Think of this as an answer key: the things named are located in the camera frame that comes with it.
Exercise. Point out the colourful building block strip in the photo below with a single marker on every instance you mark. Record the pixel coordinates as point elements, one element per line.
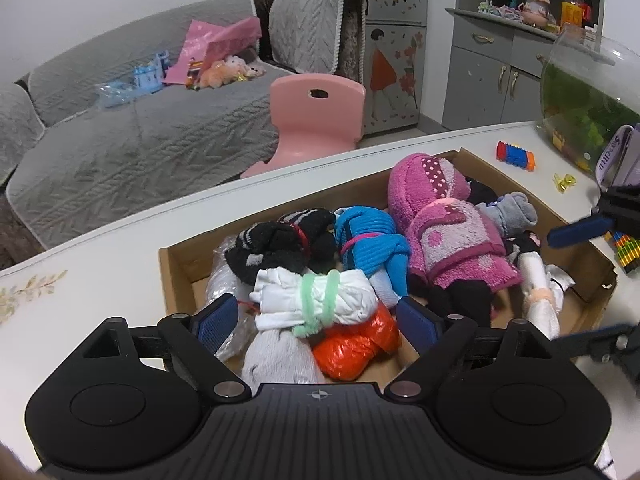
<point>515,155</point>

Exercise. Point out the clear blue plastic bag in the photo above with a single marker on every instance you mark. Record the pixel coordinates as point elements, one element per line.
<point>115,95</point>

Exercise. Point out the yellow hair clip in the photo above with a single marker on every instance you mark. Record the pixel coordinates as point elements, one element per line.
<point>564,182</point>

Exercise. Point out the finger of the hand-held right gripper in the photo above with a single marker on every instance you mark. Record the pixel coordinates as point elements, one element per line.
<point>575,230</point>
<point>580,342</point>

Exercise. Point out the orange drink bottle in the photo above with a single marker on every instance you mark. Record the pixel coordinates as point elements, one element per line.
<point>572,5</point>

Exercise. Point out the pink plastic bag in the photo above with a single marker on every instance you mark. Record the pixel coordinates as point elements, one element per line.
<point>210,45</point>

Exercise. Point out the grey cabinet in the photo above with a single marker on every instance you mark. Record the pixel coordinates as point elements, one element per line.
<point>475,85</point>

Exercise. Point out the white desktop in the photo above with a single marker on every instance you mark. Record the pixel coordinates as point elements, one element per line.
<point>100,270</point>

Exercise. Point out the brown cardboard box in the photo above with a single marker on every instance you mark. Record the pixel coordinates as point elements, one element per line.
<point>580,270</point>

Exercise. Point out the colourful building block cube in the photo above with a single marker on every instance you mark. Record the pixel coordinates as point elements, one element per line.
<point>625,252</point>

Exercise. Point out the grey sock bundle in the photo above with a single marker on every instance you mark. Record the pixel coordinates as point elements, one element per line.
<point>512,212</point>

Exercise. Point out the grey white towel roll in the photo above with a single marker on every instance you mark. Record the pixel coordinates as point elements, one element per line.
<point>280,360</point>

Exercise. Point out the white cloth bundle green band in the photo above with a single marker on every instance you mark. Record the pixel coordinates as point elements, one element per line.
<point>280,295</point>

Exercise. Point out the orange plastic bag bundle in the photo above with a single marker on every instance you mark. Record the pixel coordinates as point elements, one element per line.
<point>355,350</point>

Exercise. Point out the blue toy castle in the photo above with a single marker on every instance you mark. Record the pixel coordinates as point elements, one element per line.
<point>150,75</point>

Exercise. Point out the clear plastic bag bundle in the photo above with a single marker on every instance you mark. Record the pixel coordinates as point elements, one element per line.
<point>225,280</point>

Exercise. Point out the dark sauce bottle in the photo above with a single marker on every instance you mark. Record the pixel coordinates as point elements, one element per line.
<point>590,17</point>

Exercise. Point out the plush toy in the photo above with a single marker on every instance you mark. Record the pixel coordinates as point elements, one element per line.
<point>220,74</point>

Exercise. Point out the pink towel roll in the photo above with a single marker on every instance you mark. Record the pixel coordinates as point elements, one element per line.
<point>450,240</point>

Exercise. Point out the purple water bottle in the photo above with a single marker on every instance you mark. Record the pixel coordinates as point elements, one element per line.
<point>627,160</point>

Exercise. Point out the grey quilted sofa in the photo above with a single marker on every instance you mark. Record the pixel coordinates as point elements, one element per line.
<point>150,150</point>

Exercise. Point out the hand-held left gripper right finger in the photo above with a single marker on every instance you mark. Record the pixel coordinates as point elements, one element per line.
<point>420,322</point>

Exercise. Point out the black sock bundle red band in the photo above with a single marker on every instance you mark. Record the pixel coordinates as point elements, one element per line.
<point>280,250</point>

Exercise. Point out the refrigerator with flower decals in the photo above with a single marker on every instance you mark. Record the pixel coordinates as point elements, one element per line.
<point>395,20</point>

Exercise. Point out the glass fish bowl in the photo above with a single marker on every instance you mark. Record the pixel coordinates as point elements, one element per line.
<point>585,100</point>

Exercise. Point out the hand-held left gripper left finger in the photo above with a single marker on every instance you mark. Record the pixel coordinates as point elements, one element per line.
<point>217,322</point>

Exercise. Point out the pink plastic chair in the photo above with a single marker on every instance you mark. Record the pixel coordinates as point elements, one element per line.
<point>310,120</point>

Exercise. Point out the white cloth bundle peach band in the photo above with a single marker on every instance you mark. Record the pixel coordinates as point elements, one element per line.
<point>542,305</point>

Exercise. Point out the pink mushroom ornament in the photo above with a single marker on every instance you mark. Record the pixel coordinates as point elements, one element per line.
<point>536,7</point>

